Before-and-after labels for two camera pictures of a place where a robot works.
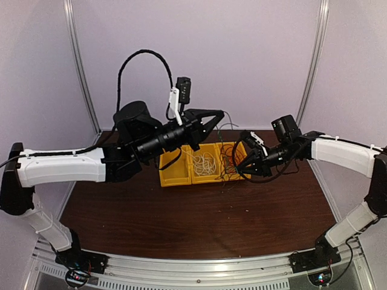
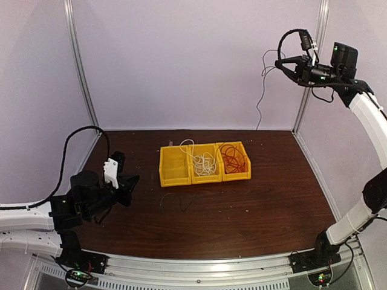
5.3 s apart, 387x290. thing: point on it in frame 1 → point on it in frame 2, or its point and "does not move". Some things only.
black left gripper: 192,118 → 126,187
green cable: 225,157 → 264,81
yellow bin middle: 206,164 does not move
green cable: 231,125 → 161,208
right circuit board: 320,279 does not move
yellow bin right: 231,154 does not move
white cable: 204,162 does not move
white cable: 204,165 does not move
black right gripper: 259,166 → 296,75
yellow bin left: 179,173 does not move
